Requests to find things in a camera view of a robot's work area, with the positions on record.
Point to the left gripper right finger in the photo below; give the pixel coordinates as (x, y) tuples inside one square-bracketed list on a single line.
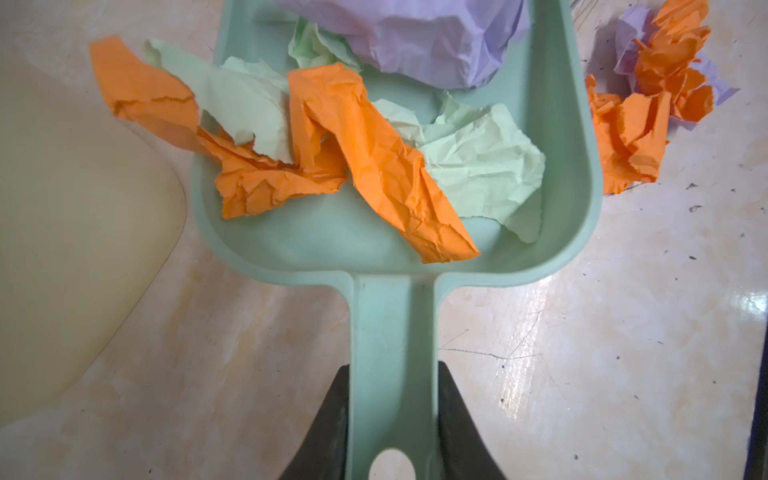
[(464, 455)]

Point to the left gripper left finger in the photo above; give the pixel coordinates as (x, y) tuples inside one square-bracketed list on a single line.
[(322, 453)]

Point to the orange green paper scrap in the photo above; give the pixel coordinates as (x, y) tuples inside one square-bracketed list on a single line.
[(336, 132)]

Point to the green plastic dustpan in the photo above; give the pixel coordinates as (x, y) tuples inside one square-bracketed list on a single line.
[(394, 298)]

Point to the orange purple paper pile front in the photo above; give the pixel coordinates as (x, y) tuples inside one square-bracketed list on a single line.
[(672, 83)]

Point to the cream trash bin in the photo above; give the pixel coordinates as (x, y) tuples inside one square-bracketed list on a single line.
[(89, 214)]

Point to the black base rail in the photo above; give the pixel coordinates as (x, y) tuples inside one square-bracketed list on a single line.
[(756, 463)]

